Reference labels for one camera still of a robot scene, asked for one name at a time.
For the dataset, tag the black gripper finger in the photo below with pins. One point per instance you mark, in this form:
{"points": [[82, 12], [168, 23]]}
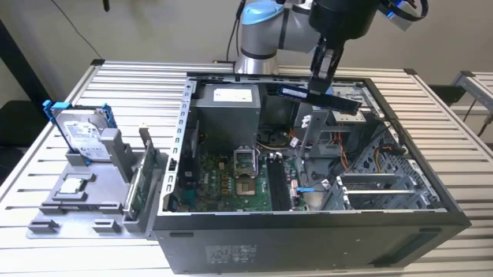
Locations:
{"points": [[337, 57], [320, 80]]}

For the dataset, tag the black RAM stick blue label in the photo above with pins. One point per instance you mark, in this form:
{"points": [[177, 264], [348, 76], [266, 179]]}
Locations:
{"points": [[293, 91]]}

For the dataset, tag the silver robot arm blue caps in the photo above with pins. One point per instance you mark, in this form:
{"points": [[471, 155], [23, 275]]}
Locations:
{"points": [[262, 34]]}

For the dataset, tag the blue disk carrier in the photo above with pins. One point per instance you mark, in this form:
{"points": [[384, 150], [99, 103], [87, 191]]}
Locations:
{"points": [[331, 90]]}

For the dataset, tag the metal disk bay cage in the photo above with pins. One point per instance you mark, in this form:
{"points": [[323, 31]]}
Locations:
{"points": [[349, 119]]}

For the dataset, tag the grey power supply unit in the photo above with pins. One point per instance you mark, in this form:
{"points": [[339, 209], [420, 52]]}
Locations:
{"points": [[228, 121]]}

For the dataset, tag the black chair back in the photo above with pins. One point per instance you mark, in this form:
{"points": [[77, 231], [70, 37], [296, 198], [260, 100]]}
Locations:
{"points": [[447, 93]]}

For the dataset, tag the metal slat side table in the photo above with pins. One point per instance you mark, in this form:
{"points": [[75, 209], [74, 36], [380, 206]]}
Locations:
{"points": [[476, 86]]}

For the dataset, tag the CPU socket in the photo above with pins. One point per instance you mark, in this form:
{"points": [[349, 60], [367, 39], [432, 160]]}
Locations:
{"points": [[246, 187]]}

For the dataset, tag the grey perforated disk bay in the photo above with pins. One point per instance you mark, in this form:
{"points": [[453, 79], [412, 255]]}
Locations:
{"points": [[385, 191]]}

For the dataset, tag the green motherboard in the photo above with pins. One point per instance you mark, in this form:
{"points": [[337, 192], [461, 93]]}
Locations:
{"points": [[216, 176]]}

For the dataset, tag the green graphics card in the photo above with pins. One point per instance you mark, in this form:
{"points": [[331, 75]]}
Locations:
{"points": [[145, 173]]}

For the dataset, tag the black PC case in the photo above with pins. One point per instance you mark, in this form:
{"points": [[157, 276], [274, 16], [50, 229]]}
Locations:
{"points": [[269, 245]]}

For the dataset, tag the hard disk in blue carrier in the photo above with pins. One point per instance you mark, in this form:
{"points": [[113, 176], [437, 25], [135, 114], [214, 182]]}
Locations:
{"points": [[83, 130]]}

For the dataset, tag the grey parts rack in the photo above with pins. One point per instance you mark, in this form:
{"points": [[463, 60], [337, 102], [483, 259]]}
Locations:
{"points": [[105, 179]]}

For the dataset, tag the silver CPU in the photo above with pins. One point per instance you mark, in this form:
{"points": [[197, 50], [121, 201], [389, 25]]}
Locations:
{"points": [[70, 187]]}

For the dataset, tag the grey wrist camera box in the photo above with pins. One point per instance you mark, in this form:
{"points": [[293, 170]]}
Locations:
{"points": [[400, 21]]}

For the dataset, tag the black slanted post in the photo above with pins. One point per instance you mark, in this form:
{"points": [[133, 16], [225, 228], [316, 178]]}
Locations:
{"points": [[23, 57]]}

